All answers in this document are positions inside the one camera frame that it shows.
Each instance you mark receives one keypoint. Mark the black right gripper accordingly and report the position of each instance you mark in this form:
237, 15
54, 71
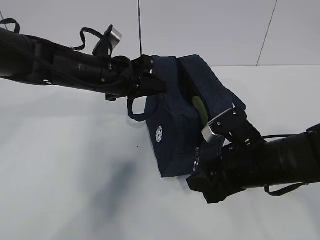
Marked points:
228, 174

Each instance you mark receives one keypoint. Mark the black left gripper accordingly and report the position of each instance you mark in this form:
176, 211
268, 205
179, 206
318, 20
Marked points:
122, 77

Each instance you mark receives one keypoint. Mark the glass container green lid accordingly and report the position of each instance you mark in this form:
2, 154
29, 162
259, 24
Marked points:
199, 105

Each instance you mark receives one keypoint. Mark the navy blue lunch bag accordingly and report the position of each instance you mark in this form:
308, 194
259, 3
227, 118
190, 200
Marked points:
174, 125

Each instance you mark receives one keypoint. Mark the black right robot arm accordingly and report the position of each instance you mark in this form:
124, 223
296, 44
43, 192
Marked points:
280, 167

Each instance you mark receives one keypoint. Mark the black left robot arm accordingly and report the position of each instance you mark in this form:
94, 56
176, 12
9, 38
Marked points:
33, 60

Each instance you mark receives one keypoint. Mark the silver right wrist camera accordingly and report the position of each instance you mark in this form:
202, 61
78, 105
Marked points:
234, 126

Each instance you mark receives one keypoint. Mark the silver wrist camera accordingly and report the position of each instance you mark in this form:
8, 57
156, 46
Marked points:
105, 46
234, 126

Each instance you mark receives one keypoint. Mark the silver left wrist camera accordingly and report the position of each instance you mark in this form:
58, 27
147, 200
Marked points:
105, 46

